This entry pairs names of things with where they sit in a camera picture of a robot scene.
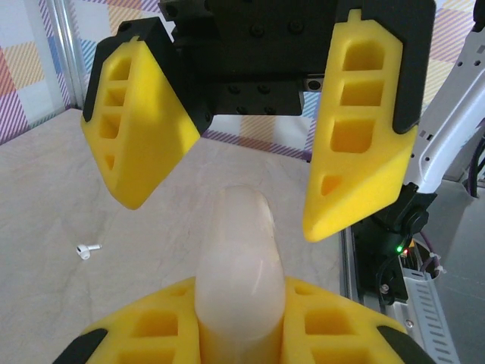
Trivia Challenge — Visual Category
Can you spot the white slotted cable duct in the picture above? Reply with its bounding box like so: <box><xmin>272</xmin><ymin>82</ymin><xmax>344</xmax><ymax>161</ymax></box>
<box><xmin>400</xmin><ymin>265</ymin><xmax>465</xmax><ymax>364</ymax></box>

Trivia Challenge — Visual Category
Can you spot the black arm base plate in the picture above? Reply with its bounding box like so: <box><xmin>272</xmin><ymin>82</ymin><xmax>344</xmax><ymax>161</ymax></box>
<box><xmin>350</xmin><ymin>215</ymin><xmax>405</xmax><ymax>304</ymax></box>

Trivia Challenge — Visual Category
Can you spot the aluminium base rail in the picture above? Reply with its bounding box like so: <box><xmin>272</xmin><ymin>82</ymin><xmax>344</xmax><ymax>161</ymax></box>
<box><xmin>340</xmin><ymin>223</ymin><xmax>408</xmax><ymax>364</ymax></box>

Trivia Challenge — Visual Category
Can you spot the white earbud charging case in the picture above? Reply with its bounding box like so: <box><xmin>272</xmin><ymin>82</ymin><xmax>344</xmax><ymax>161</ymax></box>
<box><xmin>193</xmin><ymin>184</ymin><xmax>286</xmax><ymax>364</ymax></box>

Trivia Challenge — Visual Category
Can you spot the aluminium frame post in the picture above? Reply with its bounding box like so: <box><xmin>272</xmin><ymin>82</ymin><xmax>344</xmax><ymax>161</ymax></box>
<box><xmin>48</xmin><ymin>0</ymin><xmax>85</xmax><ymax>111</ymax></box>

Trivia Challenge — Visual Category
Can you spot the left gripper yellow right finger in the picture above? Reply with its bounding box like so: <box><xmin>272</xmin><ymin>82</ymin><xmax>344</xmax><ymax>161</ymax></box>
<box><xmin>280</xmin><ymin>275</ymin><xmax>437</xmax><ymax>364</ymax></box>

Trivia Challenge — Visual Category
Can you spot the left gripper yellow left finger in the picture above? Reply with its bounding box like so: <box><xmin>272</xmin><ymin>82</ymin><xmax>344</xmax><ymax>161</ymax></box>
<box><xmin>55</xmin><ymin>275</ymin><xmax>202</xmax><ymax>364</ymax></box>

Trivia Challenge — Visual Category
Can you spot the white wireless earbud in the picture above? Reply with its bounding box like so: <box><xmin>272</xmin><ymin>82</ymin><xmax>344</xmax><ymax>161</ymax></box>
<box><xmin>74</xmin><ymin>242</ymin><xmax>102</xmax><ymax>261</ymax></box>

